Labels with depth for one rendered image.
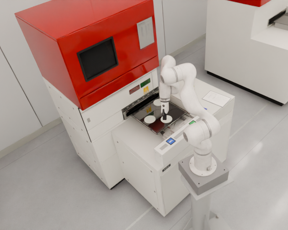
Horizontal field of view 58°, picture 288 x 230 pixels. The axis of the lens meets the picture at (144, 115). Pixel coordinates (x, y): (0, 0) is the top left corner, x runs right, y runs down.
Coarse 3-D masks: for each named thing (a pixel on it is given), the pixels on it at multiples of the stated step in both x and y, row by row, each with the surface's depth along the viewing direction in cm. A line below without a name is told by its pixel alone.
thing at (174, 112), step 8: (152, 104) 246; (136, 112) 240; (144, 112) 239; (152, 112) 238; (160, 112) 236; (168, 112) 235; (176, 112) 234; (184, 112) 233; (160, 120) 228; (152, 128) 222; (160, 128) 221
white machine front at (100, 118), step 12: (156, 72) 242; (132, 84) 228; (156, 84) 250; (108, 96) 216; (120, 96) 226; (132, 96) 235; (96, 108) 214; (108, 108) 223; (120, 108) 232; (84, 120) 211; (96, 120) 220; (108, 120) 229; (120, 120) 240; (96, 132) 226
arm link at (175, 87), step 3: (165, 84) 197; (168, 84) 196; (171, 84) 197; (174, 84) 198; (177, 84) 201; (171, 87) 208; (174, 87) 201; (177, 87) 201; (171, 90) 207; (174, 90) 207; (177, 90) 205; (171, 93) 209; (174, 93) 209; (177, 93) 210
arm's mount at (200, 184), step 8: (184, 160) 191; (216, 160) 187; (184, 168) 186; (216, 168) 182; (224, 168) 181; (184, 176) 191; (192, 176) 181; (200, 176) 180; (208, 176) 179; (216, 176) 178; (224, 176) 181; (192, 184) 181; (200, 184) 175; (208, 184) 178; (216, 184) 183; (200, 192) 179
